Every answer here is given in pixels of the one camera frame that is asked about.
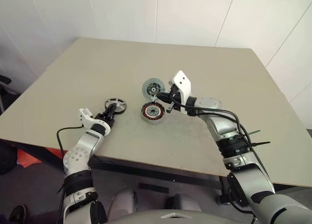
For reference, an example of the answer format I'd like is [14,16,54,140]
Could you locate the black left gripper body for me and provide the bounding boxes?
[95,112,116,128]

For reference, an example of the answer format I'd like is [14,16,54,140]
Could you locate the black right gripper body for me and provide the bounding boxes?
[167,83,184,112]

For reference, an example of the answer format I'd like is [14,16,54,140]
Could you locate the black spoked rotor ring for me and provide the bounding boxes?
[104,97,128,114]

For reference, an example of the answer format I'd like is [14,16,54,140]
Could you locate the silver round motor lid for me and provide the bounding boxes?
[142,77,166,101]

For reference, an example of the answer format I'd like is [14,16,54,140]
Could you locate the silver motor housing copper windings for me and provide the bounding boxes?
[140,102,167,124]

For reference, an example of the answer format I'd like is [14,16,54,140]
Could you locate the grey rounded shape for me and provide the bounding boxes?
[109,187,137,211]
[165,193,203,212]

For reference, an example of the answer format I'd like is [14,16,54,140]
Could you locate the orange sheet on floor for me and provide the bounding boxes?
[16,145,64,169]

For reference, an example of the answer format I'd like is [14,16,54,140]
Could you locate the black zip tie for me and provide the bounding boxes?
[251,140,271,148]

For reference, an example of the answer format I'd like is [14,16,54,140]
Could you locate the black bag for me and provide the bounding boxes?
[0,140,20,176]

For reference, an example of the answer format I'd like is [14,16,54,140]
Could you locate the grey robot torso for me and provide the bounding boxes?
[104,204,259,224]

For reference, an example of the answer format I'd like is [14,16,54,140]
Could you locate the black shoe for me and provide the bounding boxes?
[8,204,28,224]

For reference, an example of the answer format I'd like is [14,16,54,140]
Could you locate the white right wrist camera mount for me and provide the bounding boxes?
[168,70,194,115]

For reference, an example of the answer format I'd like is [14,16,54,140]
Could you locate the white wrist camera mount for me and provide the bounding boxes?
[168,70,194,115]
[78,108,109,135]

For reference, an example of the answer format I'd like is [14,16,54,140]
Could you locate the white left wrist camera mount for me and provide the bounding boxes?
[78,108,109,135]

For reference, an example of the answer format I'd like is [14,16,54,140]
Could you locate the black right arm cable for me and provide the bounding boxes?
[179,101,252,148]

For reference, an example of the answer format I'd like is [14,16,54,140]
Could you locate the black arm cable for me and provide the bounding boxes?
[56,126,84,158]
[179,101,252,148]

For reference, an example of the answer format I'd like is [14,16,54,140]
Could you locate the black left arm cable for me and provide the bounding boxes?
[56,126,84,158]

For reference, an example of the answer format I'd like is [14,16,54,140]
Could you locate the black metal table frame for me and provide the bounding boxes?
[0,138,312,206]

